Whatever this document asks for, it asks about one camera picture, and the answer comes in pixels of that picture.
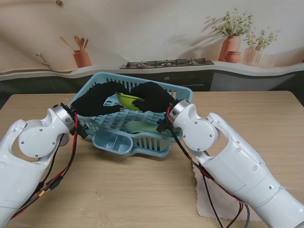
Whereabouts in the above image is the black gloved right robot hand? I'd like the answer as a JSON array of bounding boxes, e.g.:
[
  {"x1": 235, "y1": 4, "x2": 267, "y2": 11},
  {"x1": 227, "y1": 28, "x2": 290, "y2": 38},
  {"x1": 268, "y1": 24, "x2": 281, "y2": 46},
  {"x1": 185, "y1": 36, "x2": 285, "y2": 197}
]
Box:
[{"x1": 131, "y1": 82, "x2": 176, "y2": 114}]

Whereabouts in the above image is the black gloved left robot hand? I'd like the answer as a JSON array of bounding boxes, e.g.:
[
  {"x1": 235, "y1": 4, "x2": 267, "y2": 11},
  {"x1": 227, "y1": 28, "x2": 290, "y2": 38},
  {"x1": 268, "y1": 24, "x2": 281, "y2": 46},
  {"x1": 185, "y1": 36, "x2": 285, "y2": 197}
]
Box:
[{"x1": 71, "y1": 82, "x2": 130, "y2": 117}]

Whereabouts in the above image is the lime green bowl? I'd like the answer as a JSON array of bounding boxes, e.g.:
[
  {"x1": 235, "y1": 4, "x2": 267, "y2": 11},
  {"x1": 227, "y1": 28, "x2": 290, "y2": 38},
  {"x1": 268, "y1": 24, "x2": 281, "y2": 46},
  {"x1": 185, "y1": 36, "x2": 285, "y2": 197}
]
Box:
[{"x1": 115, "y1": 92, "x2": 147, "y2": 111}]

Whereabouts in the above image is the pale green plate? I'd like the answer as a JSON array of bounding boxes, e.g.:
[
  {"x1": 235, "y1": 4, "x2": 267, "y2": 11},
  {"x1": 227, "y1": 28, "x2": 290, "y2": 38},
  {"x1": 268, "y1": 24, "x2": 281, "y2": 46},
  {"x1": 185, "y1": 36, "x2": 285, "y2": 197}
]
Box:
[{"x1": 124, "y1": 120, "x2": 160, "y2": 135}]

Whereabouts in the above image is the blue plastic dish rack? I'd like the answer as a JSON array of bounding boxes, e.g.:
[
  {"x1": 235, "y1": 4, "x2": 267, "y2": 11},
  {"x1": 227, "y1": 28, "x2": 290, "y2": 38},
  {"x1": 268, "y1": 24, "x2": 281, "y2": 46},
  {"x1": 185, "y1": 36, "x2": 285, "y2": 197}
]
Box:
[{"x1": 68, "y1": 72, "x2": 193, "y2": 154}]

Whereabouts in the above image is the purple plastic cup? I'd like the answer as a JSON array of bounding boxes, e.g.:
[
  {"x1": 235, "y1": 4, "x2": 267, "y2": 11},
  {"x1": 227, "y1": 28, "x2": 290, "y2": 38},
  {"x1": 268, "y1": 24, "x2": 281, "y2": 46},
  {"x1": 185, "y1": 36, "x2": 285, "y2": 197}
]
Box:
[{"x1": 59, "y1": 133, "x2": 70, "y2": 146}]

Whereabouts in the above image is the printed kitchen backdrop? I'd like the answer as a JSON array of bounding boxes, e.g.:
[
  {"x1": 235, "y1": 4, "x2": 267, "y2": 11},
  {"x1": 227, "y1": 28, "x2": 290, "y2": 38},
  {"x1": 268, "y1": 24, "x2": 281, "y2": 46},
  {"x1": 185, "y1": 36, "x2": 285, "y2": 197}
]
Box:
[{"x1": 0, "y1": 0, "x2": 304, "y2": 110}]

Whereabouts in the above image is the beige wiping cloth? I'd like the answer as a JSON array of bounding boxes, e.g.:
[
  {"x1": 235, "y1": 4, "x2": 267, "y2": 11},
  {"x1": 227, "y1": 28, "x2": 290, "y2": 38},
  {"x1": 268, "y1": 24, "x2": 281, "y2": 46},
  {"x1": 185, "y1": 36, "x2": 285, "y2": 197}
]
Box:
[{"x1": 191, "y1": 162, "x2": 264, "y2": 221}]

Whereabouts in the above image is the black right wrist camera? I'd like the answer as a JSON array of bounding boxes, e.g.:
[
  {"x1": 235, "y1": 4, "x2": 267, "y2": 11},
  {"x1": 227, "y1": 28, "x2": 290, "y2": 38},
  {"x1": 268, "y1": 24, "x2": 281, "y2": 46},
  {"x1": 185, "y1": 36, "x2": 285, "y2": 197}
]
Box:
[{"x1": 156, "y1": 118, "x2": 173, "y2": 134}]

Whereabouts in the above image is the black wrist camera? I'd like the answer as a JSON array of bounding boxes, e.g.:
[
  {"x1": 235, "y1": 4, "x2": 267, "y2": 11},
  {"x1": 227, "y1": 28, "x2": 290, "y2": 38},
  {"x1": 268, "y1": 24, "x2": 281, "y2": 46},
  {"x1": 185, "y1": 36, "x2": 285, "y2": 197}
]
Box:
[
  {"x1": 156, "y1": 118, "x2": 173, "y2": 134},
  {"x1": 77, "y1": 123, "x2": 89, "y2": 140}
]

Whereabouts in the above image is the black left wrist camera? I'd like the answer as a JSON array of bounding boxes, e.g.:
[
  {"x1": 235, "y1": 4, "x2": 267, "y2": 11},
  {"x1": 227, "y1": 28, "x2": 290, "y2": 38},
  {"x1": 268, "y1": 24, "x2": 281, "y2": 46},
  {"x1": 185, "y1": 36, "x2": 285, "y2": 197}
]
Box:
[{"x1": 77, "y1": 123, "x2": 89, "y2": 140}]

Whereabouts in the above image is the red black left arm cable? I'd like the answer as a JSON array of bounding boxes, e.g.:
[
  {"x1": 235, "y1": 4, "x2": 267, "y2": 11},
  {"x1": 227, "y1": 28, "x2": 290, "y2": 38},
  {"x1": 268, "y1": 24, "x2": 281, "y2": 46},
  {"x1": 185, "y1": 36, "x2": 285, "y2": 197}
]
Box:
[{"x1": 9, "y1": 111, "x2": 81, "y2": 221}]

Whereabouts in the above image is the red black arm cable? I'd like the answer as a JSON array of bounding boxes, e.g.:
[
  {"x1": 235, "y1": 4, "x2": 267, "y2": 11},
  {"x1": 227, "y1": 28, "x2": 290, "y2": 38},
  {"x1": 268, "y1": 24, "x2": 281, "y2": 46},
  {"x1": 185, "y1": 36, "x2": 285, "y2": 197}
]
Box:
[
  {"x1": 167, "y1": 106, "x2": 253, "y2": 228},
  {"x1": 9, "y1": 111, "x2": 81, "y2": 221}
]

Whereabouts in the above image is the red black right arm cable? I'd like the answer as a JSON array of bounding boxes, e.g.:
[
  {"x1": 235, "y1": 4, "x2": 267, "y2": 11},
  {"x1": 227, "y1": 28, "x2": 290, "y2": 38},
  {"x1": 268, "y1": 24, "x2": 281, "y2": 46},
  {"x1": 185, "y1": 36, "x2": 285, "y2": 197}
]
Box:
[{"x1": 167, "y1": 106, "x2": 253, "y2": 228}]

